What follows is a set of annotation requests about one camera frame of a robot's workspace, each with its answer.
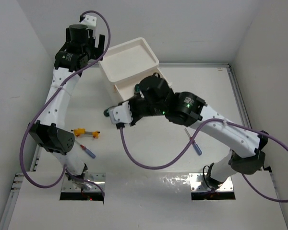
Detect small stubby green screwdriver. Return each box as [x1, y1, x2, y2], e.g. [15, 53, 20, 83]
[134, 84, 141, 95]

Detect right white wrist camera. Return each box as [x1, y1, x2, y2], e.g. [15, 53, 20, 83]
[108, 101, 133, 125]

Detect left red blue screwdriver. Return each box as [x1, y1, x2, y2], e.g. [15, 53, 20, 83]
[78, 143, 96, 159]

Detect white front cover board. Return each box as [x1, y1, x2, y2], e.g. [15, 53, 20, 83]
[9, 173, 286, 230]

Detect white pull-out drawer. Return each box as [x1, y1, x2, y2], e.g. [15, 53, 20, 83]
[111, 68, 172, 104]

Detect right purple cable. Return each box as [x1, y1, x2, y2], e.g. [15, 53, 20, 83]
[120, 119, 288, 204]

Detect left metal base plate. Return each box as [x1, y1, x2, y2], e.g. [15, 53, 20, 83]
[61, 172, 106, 193]

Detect metal base plate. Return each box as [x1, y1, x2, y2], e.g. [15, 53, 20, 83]
[61, 172, 106, 193]
[189, 173, 234, 193]

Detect right red blue screwdriver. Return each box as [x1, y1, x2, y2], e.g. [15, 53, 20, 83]
[184, 128, 202, 156]

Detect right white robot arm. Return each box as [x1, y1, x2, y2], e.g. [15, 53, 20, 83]
[128, 73, 268, 190]

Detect white drawer cabinet box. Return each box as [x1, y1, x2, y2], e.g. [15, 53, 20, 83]
[98, 37, 159, 97]

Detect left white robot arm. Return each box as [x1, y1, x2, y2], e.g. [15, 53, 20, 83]
[29, 23, 105, 177]

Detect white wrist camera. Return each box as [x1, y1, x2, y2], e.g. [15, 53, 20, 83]
[80, 15, 97, 30]
[108, 101, 133, 125]

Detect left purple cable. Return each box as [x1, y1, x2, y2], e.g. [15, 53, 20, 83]
[19, 10, 111, 199]

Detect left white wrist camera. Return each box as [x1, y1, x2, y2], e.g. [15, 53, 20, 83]
[80, 15, 97, 30]

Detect yellow clamp tool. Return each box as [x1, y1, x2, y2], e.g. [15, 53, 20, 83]
[71, 128, 100, 138]

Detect purple cable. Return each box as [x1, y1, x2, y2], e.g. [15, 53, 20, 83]
[19, 10, 111, 199]
[120, 119, 288, 204]

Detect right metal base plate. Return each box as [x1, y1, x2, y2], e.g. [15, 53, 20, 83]
[189, 173, 234, 193]

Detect red blue screwdriver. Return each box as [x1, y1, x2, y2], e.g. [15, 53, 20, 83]
[78, 143, 96, 159]
[184, 128, 202, 156]

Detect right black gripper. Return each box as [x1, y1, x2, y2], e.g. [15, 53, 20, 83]
[118, 91, 164, 125]

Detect long green screwdriver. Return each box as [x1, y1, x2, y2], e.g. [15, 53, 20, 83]
[103, 108, 111, 117]

